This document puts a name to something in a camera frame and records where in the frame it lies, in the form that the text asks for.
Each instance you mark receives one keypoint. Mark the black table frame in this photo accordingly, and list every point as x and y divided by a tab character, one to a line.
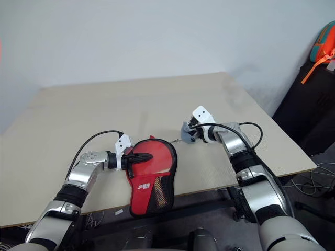
209	204

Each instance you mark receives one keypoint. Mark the black cabinet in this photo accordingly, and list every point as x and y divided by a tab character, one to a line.
303	115

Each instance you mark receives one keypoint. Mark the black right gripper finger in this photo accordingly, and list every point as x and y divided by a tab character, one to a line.
184	127
189	138

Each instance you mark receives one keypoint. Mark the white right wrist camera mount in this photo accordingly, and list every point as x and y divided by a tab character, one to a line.
201	113

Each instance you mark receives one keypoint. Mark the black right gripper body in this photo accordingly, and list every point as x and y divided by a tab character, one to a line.
197	132

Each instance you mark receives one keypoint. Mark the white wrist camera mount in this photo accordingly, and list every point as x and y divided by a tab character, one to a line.
122	142
201	113

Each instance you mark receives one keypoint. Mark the orange and teal backpack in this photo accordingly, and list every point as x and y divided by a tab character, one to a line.
324	41

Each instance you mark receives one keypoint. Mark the white table edge label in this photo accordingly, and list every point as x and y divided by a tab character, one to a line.
119	212

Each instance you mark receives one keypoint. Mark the dark rounded shape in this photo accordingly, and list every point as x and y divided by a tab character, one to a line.
202	239

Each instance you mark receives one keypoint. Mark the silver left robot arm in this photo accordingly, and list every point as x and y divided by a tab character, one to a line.
83	172

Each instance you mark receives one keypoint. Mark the red and black paddle case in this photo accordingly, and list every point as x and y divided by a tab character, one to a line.
141	198

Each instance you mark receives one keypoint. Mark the white paper tag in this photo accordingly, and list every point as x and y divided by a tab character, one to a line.
331	66

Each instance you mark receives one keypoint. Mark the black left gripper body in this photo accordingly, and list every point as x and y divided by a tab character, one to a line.
127	160

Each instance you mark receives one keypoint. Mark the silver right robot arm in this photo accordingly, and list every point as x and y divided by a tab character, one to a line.
261	188

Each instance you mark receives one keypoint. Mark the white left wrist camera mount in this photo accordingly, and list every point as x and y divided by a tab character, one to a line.
122	142

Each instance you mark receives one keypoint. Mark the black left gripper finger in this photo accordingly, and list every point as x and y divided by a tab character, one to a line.
141	159
142	155

